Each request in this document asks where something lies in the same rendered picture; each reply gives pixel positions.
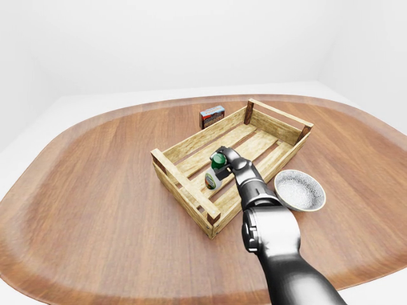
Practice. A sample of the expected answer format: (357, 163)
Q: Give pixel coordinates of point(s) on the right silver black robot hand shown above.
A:
(235, 162)

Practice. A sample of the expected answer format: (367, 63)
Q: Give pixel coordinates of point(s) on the green-capped salad dressing bottle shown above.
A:
(213, 176)

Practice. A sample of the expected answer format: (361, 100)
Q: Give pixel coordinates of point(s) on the right silver black robot arm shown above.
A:
(273, 235)

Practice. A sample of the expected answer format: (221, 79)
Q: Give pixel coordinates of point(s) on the wooden slat tray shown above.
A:
(229, 159)

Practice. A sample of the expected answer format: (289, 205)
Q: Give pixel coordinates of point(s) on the small printed food box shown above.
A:
(212, 117)

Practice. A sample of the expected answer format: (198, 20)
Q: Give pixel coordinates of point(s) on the patterned white bowl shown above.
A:
(300, 190)

